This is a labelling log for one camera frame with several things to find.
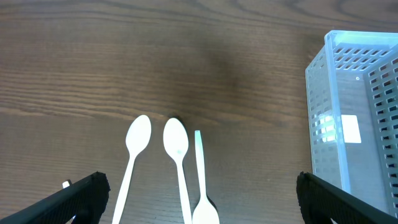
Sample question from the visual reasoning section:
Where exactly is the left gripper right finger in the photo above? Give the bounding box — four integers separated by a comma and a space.
296, 172, 397, 224

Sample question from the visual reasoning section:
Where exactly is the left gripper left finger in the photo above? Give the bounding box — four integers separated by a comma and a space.
1, 172, 110, 224

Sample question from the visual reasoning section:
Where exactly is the white plastic spoon hidden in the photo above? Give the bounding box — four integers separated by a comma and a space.
62, 180, 72, 189

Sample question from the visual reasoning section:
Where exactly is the white plastic spoon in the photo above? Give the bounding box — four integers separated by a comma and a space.
192, 130, 220, 224
111, 114, 152, 224
163, 118, 192, 224

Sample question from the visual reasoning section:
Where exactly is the clear plastic basket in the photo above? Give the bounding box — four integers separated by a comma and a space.
305, 30, 397, 217

